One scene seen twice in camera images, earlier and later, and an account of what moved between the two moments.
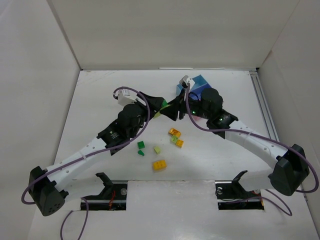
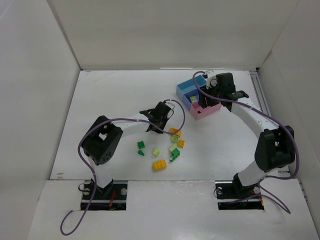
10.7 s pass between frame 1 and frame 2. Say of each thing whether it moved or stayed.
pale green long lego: moved
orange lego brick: stayed
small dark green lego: stayed
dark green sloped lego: stayed
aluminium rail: stayed
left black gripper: moved
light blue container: stayed
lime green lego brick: stayed
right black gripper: moved
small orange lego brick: stayed
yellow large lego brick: stayed
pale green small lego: moved
